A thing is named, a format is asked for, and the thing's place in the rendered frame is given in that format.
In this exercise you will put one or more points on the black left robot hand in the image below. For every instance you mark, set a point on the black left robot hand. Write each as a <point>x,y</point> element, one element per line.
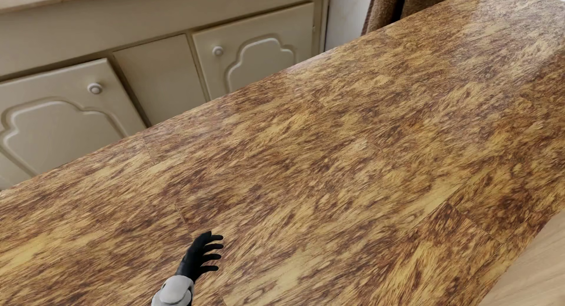
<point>196,257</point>

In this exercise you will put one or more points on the beige kitchen cabinet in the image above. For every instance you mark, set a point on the beige kitchen cabinet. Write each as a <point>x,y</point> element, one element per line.
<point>163,76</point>

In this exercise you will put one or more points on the beige arched-panel cabinet door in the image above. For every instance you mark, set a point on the beige arched-panel cabinet door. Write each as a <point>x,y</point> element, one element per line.
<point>57,120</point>
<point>260,50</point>

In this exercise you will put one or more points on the round beige door knob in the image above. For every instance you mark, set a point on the round beige door knob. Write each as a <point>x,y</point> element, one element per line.
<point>217,51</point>
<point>95,88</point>

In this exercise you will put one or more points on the brown curtain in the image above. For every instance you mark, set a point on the brown curtain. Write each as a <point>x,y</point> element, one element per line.
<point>399,3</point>

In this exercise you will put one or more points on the light wood furniture panel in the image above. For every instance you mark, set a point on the light wood furniture panel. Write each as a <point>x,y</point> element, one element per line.
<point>532,270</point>

